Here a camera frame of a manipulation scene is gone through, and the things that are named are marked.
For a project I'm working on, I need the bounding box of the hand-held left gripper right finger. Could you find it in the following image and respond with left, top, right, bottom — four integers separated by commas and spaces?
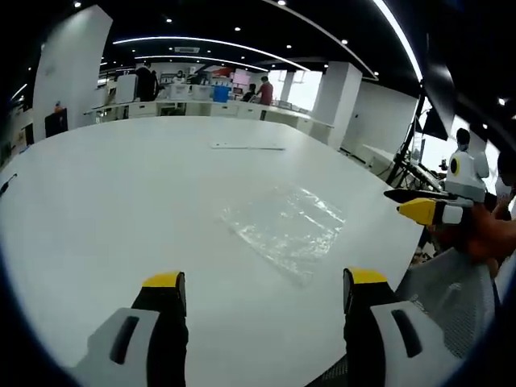
342, 267, 464, 387

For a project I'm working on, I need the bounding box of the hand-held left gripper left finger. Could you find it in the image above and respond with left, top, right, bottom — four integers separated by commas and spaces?
73, 271, 189, 387

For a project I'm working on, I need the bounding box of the clear plastic food packaging bag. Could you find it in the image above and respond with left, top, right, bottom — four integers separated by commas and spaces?
219, 181, 347, 288

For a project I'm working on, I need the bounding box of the person's right hand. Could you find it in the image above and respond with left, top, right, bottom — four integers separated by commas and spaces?
430, 199, 516, 265

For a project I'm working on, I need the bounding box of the black studio light stand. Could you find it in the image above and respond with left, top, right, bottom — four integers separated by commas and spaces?
385, 80, 451, 189

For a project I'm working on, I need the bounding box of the grey mesh office chair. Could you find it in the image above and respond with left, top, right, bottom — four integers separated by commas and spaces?
310, 246, 497, 387

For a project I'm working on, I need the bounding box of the flat white board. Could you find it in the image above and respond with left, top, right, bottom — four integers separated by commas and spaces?
210, 140, 286, 152

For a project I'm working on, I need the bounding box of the long white counter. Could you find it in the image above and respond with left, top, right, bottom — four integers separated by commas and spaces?
83, 98, 335, 136

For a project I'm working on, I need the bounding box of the white storage box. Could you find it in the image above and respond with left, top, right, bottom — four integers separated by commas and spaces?
168, 82, 194, 100

